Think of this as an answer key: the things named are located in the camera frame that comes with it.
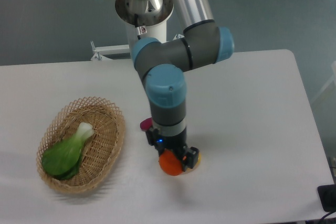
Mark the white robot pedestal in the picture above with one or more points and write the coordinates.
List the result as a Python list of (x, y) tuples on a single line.
[(145, 22)]

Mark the white frame at right edge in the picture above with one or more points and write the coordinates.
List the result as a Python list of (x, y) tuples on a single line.
[(325, 90)]

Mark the purple sweet potato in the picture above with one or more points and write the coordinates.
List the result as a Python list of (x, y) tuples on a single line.
[(146, 124)]

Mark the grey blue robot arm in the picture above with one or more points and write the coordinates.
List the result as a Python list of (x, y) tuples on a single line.
[(193, 41)]

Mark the woven wicker basket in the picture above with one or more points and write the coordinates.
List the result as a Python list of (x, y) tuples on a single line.
[(99, 152)]

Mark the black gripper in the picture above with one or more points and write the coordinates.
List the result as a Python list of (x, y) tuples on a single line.
[(176, 144)]

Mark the green bok choy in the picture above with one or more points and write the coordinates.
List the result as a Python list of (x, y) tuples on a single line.
[(62, 160)]

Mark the black device at table edge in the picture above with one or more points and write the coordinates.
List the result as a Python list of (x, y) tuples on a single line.
[(327, 197)]

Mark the orange fruit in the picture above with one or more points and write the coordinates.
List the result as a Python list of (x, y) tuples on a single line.
[(170, 164)]

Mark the yellow mango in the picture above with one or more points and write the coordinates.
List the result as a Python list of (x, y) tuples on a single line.
[(188, 170)]

